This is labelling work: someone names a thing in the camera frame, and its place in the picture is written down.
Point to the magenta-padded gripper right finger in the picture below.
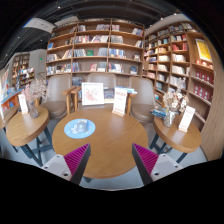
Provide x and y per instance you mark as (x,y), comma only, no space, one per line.
(146,159)

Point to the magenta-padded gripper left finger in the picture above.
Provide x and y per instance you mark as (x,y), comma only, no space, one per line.
(77,158)

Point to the round light blue mouse pad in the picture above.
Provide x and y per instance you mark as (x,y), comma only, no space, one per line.
(91,128)

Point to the round wooden side table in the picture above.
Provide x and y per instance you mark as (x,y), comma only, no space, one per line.
(26,128)
(176,138)

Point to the glass vase with dried flowers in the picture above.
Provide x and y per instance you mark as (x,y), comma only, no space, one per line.
(33,110)
(169,118)

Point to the stack of dark blue books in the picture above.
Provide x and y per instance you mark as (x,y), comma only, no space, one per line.
(158,112)

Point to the small white card sign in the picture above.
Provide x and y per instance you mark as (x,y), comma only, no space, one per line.
(23,104)
(187,118)

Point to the white and red sign stand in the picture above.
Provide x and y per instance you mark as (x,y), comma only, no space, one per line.
(120,101)

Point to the white framed floral picture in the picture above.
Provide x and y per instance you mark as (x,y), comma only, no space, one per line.
(93,94)

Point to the light blue flat book stack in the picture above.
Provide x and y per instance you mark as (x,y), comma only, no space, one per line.
(128,90)

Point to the dark upright book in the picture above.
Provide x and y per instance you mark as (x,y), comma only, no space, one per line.
(108,93)

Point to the low orange display shelf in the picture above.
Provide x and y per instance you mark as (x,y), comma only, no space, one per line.
(8,96)

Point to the distant wooden bookshelf unit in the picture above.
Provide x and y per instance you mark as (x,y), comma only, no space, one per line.
(22,68)

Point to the wide wooden bookshelf unit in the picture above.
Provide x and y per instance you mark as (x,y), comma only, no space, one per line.
(96,50)

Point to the white hanging ceiling panel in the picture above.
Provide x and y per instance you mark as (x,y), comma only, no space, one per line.
(39,24)

